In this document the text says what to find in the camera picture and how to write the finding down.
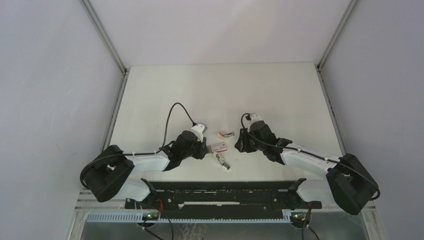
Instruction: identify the red white staple box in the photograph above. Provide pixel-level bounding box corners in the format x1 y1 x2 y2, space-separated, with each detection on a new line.
207 142 228 153

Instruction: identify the black camera cable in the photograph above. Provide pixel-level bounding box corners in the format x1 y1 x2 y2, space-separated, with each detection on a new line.
79 102 199 190
240 113 381 240

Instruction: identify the right green circuit board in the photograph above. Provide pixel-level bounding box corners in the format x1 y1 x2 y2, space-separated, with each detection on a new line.
290 212 310 222

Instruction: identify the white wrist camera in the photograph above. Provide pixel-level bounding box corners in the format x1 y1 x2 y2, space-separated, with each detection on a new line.
245 113 263 124
190 122 208 143

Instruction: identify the white slotted cable duct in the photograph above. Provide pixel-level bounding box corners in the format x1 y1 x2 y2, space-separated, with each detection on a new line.
85 212 292 224

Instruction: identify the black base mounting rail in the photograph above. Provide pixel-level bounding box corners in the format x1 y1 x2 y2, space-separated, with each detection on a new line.
143 180 322 219

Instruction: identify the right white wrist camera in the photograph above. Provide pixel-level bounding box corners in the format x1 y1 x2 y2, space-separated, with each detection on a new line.
245 113 263 124

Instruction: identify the green circuit board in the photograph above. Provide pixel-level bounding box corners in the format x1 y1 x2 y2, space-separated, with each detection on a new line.
290 212 310 222
142 213 160 222

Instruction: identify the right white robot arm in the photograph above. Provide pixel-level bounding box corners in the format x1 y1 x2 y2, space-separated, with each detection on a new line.
234 113 381 215

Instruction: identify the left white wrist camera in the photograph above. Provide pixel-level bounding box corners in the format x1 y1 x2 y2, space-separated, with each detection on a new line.
190 122 208 143

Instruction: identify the left green circuit board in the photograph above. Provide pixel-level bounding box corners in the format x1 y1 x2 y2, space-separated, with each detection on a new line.
142 213 160 222

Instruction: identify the left black camera cable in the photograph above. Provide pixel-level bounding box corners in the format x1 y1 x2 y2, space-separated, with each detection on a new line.
79 102 199 190

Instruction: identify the right black camera cable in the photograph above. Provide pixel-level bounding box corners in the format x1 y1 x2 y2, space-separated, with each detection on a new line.
240 113 381 240

